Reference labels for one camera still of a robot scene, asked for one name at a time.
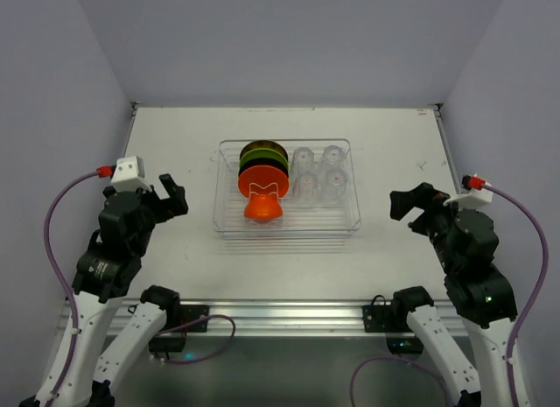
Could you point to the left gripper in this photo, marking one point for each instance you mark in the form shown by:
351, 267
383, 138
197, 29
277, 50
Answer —
157, 200

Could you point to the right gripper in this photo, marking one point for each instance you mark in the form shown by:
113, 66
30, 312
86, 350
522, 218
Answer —
423, 213

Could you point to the orange bowl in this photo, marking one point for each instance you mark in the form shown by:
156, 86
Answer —
263, 207

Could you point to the orange plate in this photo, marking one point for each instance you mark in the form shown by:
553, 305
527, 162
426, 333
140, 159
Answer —
263, 181

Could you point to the yellow patterned plate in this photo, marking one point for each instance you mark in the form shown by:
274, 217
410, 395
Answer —
264, 144

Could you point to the black plate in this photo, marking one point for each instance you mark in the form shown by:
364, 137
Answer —
265, 162

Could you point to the green plate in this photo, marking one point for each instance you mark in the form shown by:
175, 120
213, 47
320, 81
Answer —
264, 153

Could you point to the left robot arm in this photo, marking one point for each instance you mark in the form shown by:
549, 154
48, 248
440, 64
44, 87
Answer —
84, 372

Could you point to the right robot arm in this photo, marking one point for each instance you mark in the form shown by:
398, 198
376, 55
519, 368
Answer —
484, 300

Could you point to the clear plastic dish rack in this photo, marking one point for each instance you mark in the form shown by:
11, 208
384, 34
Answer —
339, 219

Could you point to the clear glass front right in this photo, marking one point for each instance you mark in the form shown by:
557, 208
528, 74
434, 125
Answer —
334, 186

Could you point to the clear glass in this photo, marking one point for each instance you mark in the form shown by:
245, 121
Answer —
302, 161
334, 186
306, 189
332, 157

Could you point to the clear glass back right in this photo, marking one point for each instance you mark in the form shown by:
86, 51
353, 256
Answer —
332, 157

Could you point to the clear glass front left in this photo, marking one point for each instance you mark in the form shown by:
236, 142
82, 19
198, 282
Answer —
306, 189

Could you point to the clear glass back left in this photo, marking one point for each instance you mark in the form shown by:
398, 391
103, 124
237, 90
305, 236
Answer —
302, 161

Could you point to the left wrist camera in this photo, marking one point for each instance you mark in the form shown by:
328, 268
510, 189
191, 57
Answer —
128, 169

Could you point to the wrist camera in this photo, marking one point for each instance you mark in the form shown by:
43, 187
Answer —
475, 194
128, 169

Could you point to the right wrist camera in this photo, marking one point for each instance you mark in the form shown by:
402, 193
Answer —
475, 194

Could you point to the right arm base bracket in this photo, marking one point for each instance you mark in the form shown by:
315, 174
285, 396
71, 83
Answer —
378, 316

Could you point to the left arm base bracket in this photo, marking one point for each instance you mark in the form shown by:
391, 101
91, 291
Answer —
165, 344

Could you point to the aluminium mounting rail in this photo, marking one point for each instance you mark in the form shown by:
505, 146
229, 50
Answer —
280, 318

